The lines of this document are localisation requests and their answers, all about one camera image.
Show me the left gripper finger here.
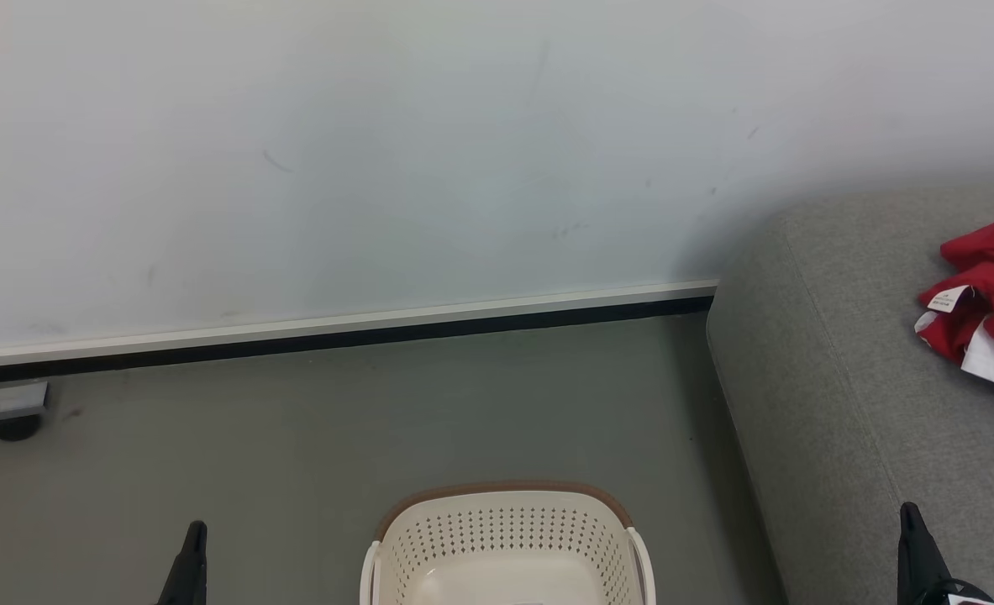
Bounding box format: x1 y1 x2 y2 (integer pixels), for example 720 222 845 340
157 520 208 605

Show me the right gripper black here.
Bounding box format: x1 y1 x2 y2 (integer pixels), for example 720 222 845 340
897 502 994 605

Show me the red white striped garment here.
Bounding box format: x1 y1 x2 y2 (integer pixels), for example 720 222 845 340
914 281 994 414

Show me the cream perforated laundry basket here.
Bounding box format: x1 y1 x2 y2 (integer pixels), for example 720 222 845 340
360 481 657 605

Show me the grey fabric sofa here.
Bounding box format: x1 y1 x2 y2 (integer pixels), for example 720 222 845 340
705 187 994 605

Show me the black caster wheel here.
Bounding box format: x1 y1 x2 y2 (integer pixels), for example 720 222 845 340
0 413 44 443

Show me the white black wall baseboard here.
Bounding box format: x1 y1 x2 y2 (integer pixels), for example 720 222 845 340
0 279 720 387

